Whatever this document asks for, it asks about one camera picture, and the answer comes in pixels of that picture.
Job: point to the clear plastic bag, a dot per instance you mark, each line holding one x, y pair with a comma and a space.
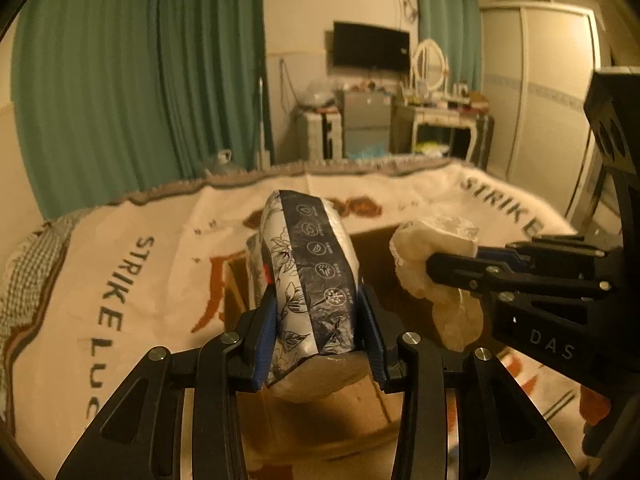
318, 94

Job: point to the grey mini fridge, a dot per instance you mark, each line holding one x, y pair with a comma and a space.
366, 124

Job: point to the black wall television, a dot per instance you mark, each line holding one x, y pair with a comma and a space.
371, 47

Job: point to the checkered bed sheet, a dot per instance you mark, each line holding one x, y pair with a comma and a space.
28, 269

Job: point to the white storage cabinet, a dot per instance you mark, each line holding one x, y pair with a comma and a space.
320, 136

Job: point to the green curtain left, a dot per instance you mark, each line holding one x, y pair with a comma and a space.
118, 96

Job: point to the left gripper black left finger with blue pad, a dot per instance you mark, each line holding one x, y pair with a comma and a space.
137, 434

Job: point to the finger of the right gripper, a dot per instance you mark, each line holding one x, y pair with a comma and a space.
559, 280
569, 249

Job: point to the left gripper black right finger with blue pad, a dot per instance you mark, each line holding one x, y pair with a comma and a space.
501, 434

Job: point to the floral tissue pack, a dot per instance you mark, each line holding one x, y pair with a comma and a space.
303, 249

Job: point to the white dressing table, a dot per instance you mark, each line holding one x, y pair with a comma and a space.
408, 119

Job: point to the white louvered wardrobe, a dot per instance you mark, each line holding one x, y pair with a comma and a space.
537, 63

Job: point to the green curtain right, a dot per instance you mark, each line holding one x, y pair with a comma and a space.
455, 26

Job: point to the green curtain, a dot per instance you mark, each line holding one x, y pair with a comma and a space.
118, 96
455, 26

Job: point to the beige strike lucky blanket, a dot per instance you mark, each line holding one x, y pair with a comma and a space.
168, 267

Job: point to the white soft cloth bundle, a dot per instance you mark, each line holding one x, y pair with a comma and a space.
416, 246

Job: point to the brown cardboard box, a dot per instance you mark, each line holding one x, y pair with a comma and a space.
329, 407

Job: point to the clear water jug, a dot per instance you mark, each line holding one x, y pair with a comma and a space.
220, 163

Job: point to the white oval vanity mirror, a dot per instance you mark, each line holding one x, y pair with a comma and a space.
429, 67

